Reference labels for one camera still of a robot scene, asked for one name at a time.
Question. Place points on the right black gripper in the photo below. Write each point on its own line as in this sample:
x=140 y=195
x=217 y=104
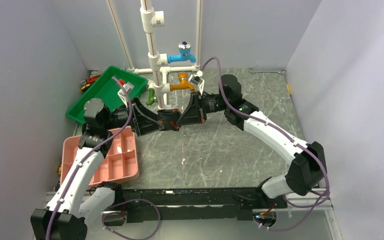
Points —
x=193 y=113

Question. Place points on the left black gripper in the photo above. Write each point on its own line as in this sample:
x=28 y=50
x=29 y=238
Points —
x=145 y=121

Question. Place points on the dark floral necktie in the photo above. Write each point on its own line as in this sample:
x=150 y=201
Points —
x=168 y=118

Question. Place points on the pink compartment organizer box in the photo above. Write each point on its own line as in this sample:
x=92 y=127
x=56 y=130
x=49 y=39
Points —
x=119 y=166

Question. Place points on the green plastic tray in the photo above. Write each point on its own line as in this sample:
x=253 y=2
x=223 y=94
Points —
x=107 y=90

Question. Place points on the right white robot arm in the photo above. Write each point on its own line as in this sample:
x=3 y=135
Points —
x=306 y=162

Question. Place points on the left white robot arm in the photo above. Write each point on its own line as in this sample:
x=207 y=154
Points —
x=67 y=216

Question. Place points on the green faucet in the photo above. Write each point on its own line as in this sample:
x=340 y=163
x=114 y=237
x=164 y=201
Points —
x=151 y=96

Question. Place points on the orange faucet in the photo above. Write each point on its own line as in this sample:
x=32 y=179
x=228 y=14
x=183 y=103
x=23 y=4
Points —
x=184 y=84

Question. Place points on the white pvc pipe assembly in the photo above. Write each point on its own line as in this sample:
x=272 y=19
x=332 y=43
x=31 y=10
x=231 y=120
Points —
x=158 y=62

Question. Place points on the blue faucet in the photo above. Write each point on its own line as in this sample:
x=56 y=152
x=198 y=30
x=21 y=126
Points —
x=184 y=48

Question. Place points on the silver wrench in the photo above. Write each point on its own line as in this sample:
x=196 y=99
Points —
x=277 y=71

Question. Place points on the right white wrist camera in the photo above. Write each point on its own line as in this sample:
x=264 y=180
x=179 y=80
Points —
x=197 y=81

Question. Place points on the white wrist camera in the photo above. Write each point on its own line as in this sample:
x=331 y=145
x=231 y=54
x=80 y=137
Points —
x=197 y=81
x=128 y=88

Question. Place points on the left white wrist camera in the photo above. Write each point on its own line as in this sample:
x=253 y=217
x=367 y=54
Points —
x=128 y=88

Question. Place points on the red handled pliers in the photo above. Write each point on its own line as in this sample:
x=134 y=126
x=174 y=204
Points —
x=86 y=83

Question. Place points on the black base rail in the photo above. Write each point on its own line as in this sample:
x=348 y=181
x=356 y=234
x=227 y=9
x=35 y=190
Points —
x=240 y=203

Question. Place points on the aluminium frame rail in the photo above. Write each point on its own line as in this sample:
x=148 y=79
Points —
x=314 y=201

